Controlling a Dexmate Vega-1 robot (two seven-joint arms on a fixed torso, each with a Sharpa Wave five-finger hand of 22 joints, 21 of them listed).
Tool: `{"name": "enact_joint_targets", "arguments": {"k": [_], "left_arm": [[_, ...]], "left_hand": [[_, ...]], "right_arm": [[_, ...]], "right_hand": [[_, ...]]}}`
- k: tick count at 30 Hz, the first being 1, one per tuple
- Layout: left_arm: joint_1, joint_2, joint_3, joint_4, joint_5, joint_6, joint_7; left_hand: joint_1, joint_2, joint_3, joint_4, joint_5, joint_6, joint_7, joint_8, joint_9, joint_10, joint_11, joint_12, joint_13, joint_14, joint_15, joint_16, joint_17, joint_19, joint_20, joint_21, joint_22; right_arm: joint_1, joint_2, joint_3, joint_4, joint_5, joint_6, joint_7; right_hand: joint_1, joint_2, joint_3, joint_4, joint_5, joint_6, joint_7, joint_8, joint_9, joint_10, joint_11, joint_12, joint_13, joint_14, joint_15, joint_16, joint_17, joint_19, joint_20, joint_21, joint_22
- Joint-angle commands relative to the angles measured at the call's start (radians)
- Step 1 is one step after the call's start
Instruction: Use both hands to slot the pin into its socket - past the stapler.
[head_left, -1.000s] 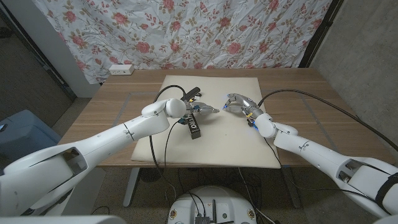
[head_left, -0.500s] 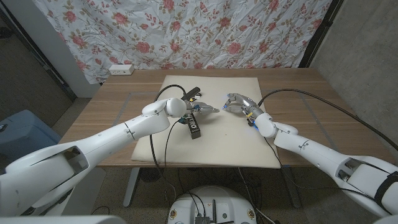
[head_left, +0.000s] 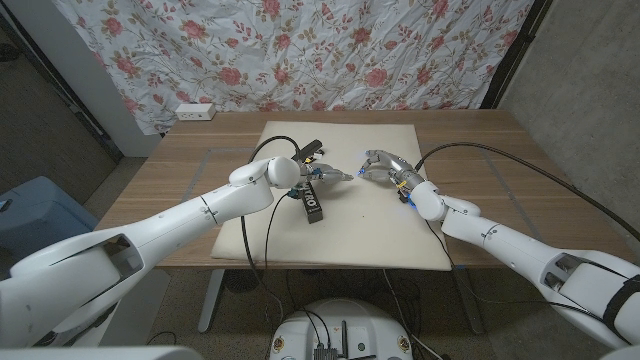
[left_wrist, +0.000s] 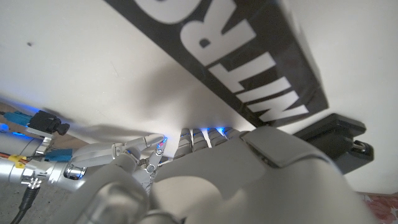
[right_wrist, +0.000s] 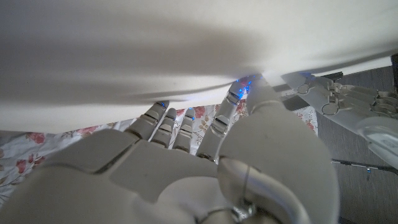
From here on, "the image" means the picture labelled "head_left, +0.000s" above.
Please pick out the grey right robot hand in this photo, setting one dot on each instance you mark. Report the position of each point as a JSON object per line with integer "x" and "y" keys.
{"x": 395, "y": 167}

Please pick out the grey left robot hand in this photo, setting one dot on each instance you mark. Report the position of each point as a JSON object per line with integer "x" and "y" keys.
{"x": 325, "y": 174}

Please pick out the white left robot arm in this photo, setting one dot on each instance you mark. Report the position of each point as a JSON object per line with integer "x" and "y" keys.
{"x": 150, "y": 240}

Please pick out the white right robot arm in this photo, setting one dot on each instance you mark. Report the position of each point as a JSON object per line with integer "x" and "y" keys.
{"x": 510, "y": 245}

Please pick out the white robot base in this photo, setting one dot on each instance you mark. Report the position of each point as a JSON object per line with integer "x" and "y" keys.
{"x": 345, "y": 320}

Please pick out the black stapler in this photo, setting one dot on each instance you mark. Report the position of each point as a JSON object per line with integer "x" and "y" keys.
{"x": 311, "y": 148}

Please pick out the black Nitro box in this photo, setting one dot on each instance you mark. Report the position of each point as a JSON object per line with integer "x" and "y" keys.
{"x": 311, "y": 202}

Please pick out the cream foam mat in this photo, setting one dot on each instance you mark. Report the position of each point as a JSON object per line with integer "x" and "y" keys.
{"x": 370, "y": 220}

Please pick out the floral backdrop cloth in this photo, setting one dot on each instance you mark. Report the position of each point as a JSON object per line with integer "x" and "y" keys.
{"x": 300, "y": 50}

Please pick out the white power strip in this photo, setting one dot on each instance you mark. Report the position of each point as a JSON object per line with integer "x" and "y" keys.
{"x": 195, "y": 111}

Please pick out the wooden table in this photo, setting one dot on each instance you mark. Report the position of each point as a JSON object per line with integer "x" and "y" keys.
{"x": 175, "y": 150}

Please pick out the black backdrop stand pole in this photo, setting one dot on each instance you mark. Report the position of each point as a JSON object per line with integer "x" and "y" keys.
{"x": 515, "y": 50}

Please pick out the blue storage bin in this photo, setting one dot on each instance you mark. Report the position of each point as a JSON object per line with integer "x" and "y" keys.
{"x": 40, "y": 210}

